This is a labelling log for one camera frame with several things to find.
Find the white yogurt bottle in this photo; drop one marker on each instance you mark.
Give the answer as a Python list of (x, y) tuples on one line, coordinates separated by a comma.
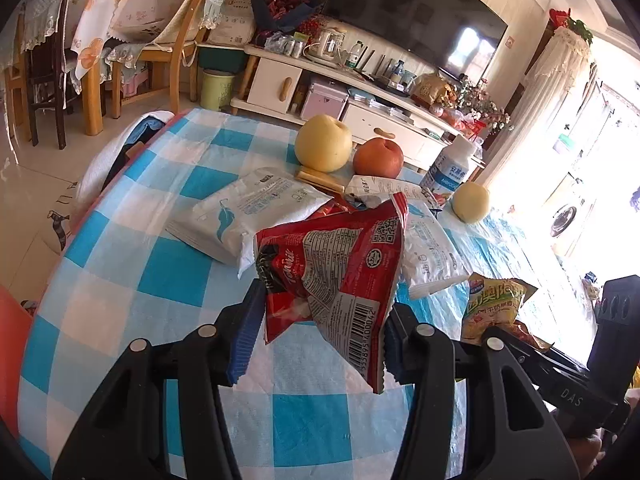
[(447, 170)]

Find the light wooden chair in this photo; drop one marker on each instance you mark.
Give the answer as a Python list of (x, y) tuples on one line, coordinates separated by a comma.
[(180, 50)]

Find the red plastic chair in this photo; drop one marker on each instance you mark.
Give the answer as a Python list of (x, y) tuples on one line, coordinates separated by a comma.
[(12, 360)]

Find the dark wooden chair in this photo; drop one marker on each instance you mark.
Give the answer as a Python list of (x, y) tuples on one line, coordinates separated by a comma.
[(45, 85)]

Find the artificial flower bunch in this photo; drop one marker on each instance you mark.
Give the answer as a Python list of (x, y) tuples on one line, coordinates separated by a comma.
[(480, 105)]

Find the dried bouquet in blue wrap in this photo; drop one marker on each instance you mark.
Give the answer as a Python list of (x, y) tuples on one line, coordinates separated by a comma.
[(280, 5)]

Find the large red snack packet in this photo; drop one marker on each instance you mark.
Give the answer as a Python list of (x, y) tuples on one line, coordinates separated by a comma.
[(340, 260)]

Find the large yellow pear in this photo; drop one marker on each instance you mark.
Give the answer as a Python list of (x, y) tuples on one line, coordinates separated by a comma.
[(322, 142)]

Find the translucent white plastic packet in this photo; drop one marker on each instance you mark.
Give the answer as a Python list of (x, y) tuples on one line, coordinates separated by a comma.
[(430, 255)]

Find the teal storage box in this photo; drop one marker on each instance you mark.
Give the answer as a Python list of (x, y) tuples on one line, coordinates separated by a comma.
[(220, 57)]

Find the white paper packet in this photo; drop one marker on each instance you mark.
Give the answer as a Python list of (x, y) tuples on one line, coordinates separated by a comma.
[(380, 185)]

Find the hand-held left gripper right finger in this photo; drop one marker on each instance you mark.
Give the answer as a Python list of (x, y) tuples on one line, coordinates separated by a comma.
[(392, 355)]

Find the small yellow pear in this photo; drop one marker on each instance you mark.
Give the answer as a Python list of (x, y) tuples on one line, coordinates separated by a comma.
[(470, 202)]

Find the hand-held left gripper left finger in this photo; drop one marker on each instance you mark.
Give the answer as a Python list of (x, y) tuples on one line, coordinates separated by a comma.
[(245, 345)]

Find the washing machine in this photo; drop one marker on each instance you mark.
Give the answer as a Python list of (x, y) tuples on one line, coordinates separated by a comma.
[(565, 217)]

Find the pink storage case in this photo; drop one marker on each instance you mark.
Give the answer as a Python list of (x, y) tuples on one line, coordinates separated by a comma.
[(322, 102)]

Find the lace-covered standing air conditioner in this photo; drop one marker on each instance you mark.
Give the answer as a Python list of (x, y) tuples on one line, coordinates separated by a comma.
[(550, 75)]

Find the green waste bin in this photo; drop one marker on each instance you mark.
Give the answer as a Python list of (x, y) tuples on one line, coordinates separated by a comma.
[(217, 90)]

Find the green-label water bottle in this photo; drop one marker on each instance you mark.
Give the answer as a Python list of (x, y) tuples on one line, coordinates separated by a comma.
[(353, 57)]

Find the gold gift bag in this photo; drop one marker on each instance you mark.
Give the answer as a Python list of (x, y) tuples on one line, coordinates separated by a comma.
[(430, 90)]

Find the white television cabinet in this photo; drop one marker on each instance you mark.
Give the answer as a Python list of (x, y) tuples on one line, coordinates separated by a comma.
[(270, 82)]

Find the red apple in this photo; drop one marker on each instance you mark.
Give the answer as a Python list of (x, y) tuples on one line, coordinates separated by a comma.
[(377, 157)]

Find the white and blue cloth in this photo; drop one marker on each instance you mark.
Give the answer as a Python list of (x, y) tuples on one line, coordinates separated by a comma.
[(100, 160)]

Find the black flat television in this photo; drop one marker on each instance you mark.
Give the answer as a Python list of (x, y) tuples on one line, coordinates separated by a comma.
[(410, 10)]

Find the white carton box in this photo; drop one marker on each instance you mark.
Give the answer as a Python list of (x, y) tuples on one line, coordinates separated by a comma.
[(232, 22)]

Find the yellow-green snack packet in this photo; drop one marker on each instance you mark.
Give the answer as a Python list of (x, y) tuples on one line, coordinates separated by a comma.
[(490, 305)]

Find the beige flat box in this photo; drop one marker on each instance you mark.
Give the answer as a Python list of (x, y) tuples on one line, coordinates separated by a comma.
[(317, 177)]

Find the clear glass kettle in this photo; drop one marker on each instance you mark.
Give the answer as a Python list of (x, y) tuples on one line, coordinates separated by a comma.
[(325, 45)]

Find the blue checked tablecloth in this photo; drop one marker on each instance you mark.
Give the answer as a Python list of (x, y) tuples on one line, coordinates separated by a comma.
[(165, 280)]

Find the white orange-print tablecloth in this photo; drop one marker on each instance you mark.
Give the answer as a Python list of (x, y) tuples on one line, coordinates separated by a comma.
[(95, 35)]

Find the white wet wipes packet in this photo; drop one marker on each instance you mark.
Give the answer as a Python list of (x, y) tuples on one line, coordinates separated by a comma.
[(235, 215)]

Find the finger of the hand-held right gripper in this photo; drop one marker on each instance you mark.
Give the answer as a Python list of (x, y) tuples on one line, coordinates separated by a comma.
[(550, 360)]

